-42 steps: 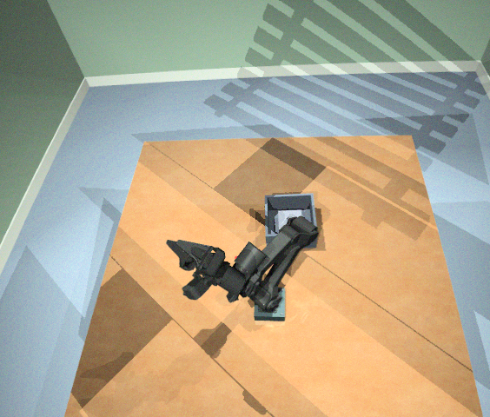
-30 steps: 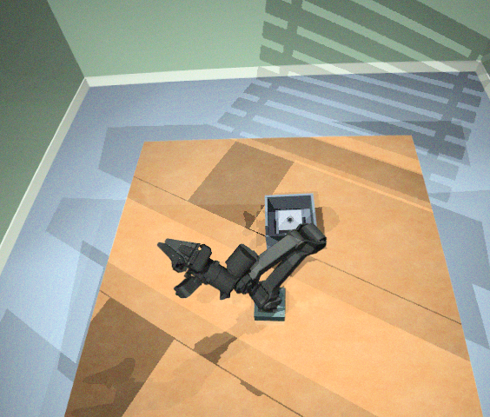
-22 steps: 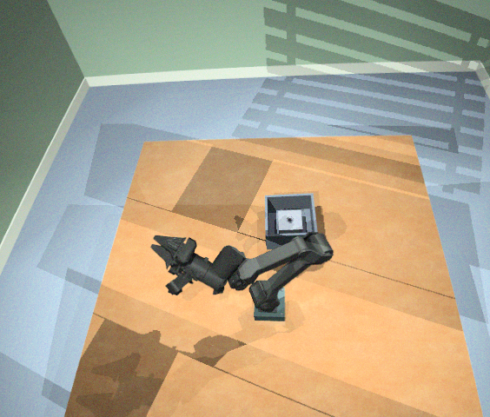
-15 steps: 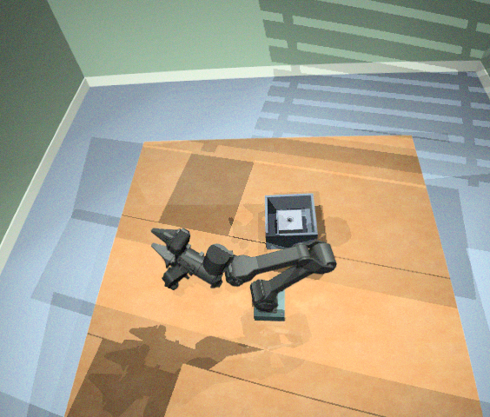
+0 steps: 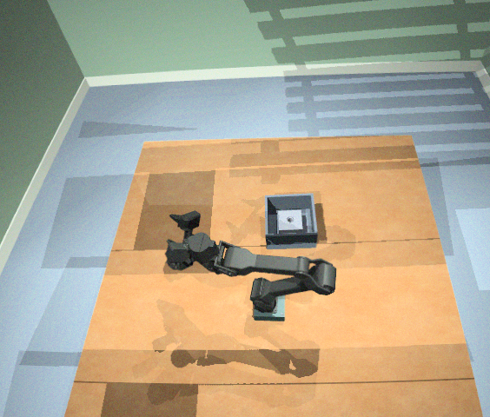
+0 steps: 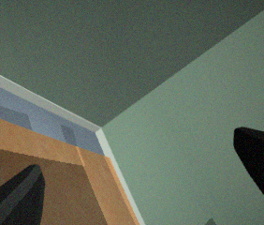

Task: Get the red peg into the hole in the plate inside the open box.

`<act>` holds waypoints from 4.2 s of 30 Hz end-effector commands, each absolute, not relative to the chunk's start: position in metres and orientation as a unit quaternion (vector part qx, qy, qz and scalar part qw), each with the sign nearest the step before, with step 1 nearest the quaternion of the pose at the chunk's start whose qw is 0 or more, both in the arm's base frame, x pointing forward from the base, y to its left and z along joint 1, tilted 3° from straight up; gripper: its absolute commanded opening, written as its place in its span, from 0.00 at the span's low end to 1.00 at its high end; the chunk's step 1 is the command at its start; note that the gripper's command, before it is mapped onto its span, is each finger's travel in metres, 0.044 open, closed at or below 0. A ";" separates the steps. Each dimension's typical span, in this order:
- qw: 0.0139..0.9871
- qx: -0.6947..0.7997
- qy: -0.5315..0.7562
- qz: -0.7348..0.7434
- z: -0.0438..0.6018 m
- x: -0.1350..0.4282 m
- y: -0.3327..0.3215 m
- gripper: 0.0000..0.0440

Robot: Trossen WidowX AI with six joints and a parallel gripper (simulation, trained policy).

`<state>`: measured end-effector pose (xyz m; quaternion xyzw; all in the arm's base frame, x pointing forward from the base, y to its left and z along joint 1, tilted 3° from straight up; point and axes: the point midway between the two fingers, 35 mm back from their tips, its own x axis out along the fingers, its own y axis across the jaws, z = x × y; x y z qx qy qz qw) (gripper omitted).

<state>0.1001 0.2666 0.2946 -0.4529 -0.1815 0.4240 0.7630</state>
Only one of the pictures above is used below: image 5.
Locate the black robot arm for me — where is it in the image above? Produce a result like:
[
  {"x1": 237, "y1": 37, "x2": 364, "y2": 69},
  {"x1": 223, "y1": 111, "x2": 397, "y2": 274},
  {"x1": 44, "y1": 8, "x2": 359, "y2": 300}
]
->
[{"x1": 165, "y1": 233, "x2": 336, "y2": 313}]

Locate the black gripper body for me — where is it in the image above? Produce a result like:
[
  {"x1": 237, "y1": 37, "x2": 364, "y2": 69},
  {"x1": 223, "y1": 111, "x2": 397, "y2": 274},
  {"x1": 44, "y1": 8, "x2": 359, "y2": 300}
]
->
[{"x1": 177, "y1": 211, "x2": 201, "y2": 271}]

